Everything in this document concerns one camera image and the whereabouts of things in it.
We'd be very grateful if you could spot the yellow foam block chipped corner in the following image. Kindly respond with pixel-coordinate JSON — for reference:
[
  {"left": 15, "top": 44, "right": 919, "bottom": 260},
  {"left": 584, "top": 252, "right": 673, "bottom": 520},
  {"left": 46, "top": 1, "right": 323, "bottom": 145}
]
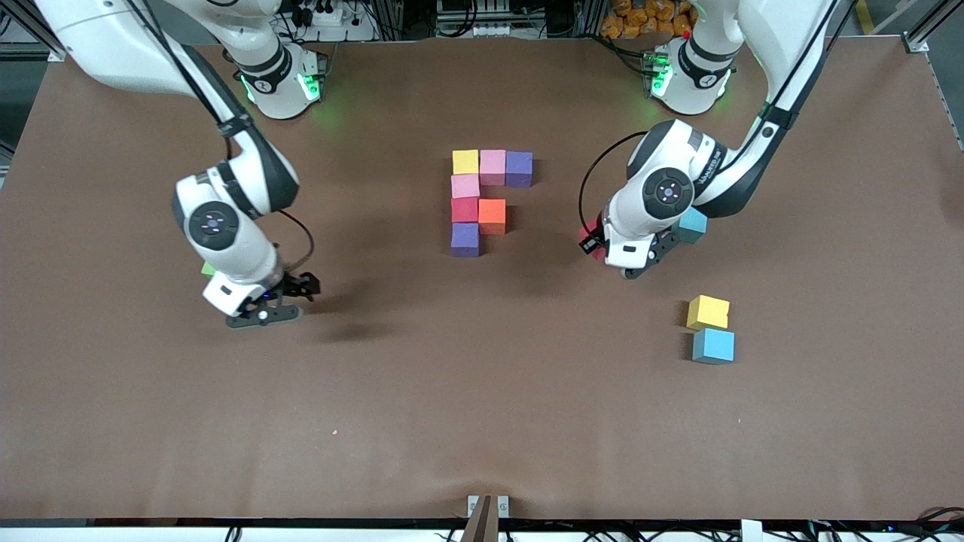
[{"left": 686, "top": 294, "right": 731, "bottom": 331}]

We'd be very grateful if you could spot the blue foam block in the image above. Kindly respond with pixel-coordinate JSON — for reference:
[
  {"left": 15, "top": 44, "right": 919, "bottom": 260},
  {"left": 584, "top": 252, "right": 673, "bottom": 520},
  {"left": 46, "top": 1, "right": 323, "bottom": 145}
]
[
  {"left": 673, "top": 207, "right": 709, "bottom": 245},
  {"left": 692, "top": 328, "right": 736, "bottom": 366}
]

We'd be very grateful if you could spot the purple foam block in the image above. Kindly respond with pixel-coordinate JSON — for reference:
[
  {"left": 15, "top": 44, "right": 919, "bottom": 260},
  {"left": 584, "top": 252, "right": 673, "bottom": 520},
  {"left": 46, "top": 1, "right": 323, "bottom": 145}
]
[
  {"left": 505, "top": 151, "right": 534, "bottom": 188},
  {"left": 451, "top": 222, "right": 481, "bottom": 258}
]

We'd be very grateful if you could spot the orange foam block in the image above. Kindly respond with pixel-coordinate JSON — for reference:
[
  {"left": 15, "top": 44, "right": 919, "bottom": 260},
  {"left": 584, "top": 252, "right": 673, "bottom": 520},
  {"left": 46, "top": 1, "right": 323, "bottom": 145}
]
[{"left": 478, "top": 199, "right": 507, "bottom": 236}]

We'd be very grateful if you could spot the table cover sheet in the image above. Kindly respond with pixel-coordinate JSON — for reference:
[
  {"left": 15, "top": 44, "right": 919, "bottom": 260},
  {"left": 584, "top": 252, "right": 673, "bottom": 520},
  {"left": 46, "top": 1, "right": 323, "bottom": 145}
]
[{"left": 0, "top": 38, "right": 964, "bottom": 522}]

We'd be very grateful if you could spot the pile of orange objects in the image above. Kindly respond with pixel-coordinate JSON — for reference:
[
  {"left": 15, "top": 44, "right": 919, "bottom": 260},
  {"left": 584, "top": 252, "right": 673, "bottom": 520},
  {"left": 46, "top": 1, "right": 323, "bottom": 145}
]
[{"left": 600, "top": 0, "right": 697, "bottom": 40}]

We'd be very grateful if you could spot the white table edge strip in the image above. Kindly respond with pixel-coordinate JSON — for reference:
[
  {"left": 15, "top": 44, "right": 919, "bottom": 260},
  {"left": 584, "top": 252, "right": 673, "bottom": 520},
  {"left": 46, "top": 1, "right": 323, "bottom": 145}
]
[{"left": 0, "top": 525, "right": 964, "bottom": 542}]

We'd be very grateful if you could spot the grey metal rack device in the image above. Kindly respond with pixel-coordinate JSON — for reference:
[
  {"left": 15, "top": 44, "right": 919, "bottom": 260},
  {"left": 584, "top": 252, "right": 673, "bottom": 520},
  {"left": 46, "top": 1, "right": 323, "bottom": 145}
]
[{"left": 435, "top": 0, "right": 514, "bottom": 38}]

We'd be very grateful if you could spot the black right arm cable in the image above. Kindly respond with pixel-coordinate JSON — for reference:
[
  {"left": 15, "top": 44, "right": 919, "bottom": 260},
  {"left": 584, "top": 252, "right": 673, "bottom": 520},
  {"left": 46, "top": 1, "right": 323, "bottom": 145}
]
[{"left": 277, "top": 209, "right": 316, "bottom": 276}]

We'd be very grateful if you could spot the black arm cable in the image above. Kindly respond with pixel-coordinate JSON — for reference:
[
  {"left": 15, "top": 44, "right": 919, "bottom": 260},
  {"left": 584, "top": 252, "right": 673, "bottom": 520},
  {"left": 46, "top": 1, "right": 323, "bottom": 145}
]
[
  {"left": 578, "top": 0, "right": 840, "bottom": 236},
  {"left": 277, "top": 209, "right": 316, "bottom": 276}
]

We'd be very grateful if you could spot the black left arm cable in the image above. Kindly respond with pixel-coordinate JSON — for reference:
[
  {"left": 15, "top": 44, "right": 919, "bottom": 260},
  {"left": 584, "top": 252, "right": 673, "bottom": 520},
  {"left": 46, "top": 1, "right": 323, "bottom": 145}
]
[{"left": 578, "top": 0, "right": 840, "bottom": 236}]

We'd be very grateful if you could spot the small metal bracket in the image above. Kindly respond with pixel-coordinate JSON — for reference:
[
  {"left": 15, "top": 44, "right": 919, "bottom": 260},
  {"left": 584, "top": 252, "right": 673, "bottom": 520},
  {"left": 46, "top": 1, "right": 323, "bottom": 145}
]
[{"left": 466, "top": 495, "right": 511, "bottom": 520}]

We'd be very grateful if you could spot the aluminium frame profile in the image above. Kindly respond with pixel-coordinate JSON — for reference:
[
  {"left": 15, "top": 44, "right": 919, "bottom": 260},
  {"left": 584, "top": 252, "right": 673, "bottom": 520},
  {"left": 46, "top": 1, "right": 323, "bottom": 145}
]
[
  {"left": 0, "top": 0, "right": 114, "bottom": 62},
  {"left": 900, "top": 0, "right": 964, "bottom": 53}
]

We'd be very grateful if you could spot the aluminium table edge rail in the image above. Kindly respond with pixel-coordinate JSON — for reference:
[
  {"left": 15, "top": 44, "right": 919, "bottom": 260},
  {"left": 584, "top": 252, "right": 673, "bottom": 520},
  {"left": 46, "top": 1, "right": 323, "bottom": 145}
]
[{"left": 925, "top": 51, "right": 964, "bottom": 151}]

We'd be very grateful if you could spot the black cable bundle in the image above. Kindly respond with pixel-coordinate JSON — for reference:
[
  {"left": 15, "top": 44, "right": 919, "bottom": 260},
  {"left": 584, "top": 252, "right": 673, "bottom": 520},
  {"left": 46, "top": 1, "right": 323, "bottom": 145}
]
[{"left": 892, "top": 506, "right": 964, "bottom": 537}]

